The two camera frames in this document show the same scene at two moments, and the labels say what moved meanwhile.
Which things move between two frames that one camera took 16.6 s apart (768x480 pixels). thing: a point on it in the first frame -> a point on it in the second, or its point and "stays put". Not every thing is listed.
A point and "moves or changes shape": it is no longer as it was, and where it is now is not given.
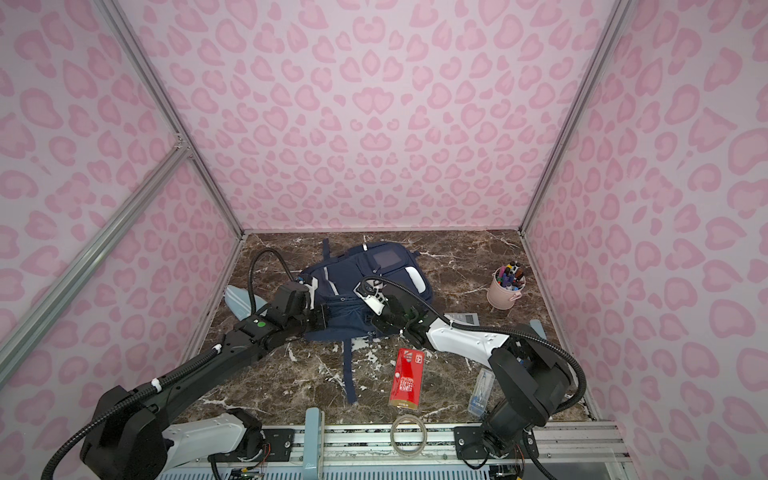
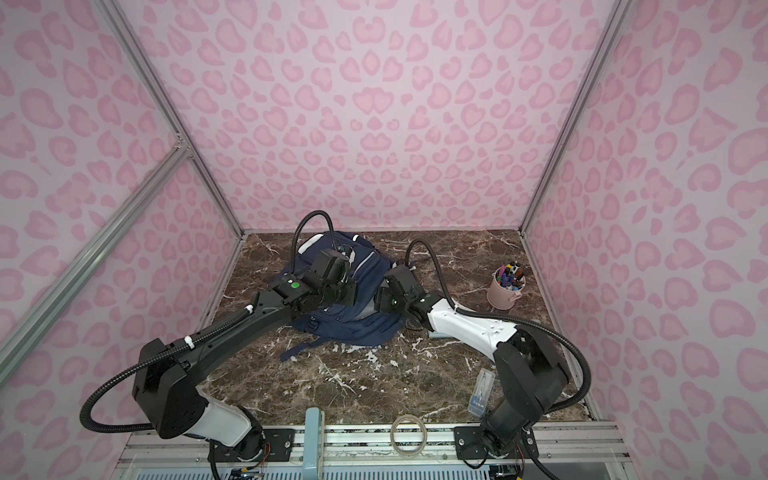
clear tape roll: x=405 y=417 stays put
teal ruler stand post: x=311 y=443 stays put
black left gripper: x=322 y=315 -> x=352 y=289
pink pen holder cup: x=505 y=287 stays put
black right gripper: x=378 y=321 -> x=381 y=299
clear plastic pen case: x=481 y=393 stays put
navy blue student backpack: x=338 y=275 moves or changes shape
